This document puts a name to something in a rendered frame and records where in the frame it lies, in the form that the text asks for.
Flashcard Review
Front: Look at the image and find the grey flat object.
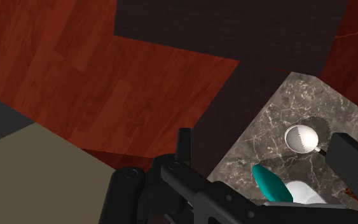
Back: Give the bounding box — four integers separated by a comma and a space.
263, 201, 347, 210

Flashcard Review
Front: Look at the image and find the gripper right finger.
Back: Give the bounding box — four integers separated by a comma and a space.
325, 132, 358, 206

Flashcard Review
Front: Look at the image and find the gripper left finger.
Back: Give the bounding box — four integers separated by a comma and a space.
98, 127, 211, 224

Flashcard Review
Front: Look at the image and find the white rounded object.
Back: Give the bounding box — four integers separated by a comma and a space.
285, 181, 327, 204

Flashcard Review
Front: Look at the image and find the teal oval object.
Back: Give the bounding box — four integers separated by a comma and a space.
251, 164, 294, 203

